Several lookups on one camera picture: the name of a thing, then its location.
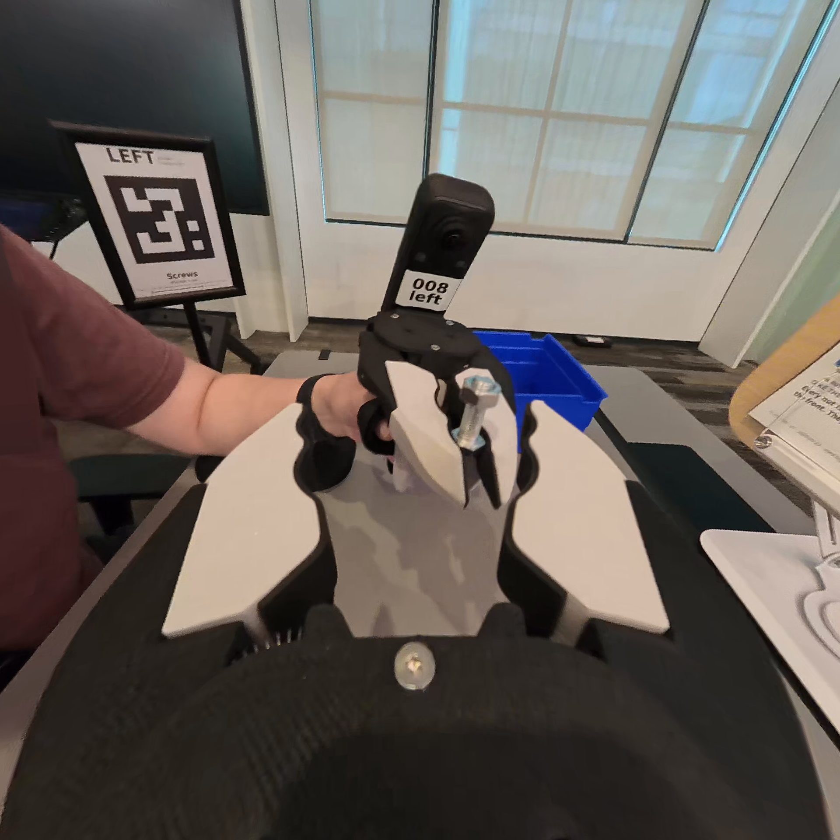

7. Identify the black easel stand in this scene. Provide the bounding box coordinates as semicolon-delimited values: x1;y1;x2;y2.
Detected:
131;303;263;375

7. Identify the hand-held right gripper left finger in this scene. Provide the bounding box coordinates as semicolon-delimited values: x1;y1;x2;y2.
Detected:
161;402;339;651

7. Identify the white framed window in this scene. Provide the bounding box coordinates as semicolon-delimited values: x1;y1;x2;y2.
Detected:
308;0;834;253

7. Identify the dark office chair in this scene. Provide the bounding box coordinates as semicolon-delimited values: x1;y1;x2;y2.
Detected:
69;453;191;546

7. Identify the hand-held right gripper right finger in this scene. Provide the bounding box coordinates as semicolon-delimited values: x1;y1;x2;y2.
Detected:
497;400;672;647

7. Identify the steel hex bolt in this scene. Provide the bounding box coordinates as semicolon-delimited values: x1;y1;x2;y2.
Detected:
449;375;503;452

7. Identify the white document stand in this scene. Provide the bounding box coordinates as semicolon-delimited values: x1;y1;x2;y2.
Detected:
699;430;840;729

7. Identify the green glass partition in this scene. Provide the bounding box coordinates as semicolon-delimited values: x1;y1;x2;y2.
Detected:
761;184;840;368

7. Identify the person's left hand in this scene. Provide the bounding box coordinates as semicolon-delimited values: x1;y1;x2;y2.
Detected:
314;371;398;473

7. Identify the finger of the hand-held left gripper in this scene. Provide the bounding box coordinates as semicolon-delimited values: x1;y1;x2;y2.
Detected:
384;360;468;509
436;367;522;509

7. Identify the printed instruction sheet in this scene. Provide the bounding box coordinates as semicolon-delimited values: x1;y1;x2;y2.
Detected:
748;341;840;460

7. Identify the person's left forearm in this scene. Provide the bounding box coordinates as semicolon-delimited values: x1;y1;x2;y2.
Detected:
134;357;316;457

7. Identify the large black wall screen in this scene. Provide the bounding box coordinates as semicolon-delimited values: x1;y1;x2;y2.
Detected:
0;0;271;217

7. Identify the black framed tag sign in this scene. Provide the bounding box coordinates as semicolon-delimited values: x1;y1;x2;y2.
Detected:
49;120;247;311

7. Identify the blue plastic bin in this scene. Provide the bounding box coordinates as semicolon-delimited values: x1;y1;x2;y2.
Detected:
472;330;608;454

